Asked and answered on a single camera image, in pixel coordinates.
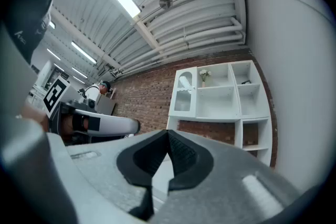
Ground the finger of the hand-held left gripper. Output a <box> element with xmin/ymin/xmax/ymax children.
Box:
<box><xmin>75</xmin><ymin>109</ymin><xmax>141</xmax><ymax>137</ymax></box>

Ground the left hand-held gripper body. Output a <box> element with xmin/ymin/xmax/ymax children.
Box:
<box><xmin>43</xmin><ymin>75</ymin><xmax>102</xmax><ymax>140</ymax></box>

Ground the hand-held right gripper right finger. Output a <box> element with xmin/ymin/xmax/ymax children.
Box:
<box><xmin>154</xmin><ymin>129</ymin><xmax>302</xmax><ymax>224</ymax></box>

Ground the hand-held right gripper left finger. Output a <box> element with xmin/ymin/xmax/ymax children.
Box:
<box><xmin>46</xmin><ymin>129</ymin><xmax>170</xmax><ymax>224</ymax></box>

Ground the person's left forearm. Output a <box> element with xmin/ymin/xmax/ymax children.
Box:
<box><xmin>20</xmin><ymin>104</ymin><xmax>49</xmax><ymax>131</ymax></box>

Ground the white shelf unit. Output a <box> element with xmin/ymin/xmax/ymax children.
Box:
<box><xmin>167</xmin><ymin>59</ymin><xmax>274</xmax><ymax>167</ymax></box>

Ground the person's black shirt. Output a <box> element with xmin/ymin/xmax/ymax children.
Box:
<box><xmin>2</xmin><ymin>0</ymin><xmax>55</xmax><ymax>64</ymax></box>

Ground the white vase with flowers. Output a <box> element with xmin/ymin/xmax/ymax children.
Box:
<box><xmin>198</xmin><ymin>69</ymin><xmax>212</xmax><ymax>89</ymax></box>

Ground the white ceiling pipe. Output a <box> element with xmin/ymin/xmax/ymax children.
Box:
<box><xmin>118</xmin><ymin>16</ymin><xmax>242</xmax><ymax>73</ymax></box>
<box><xmin>119</xmin><ymin>30</ymin><xmax>246</xmax><ymax>74</ymax></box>

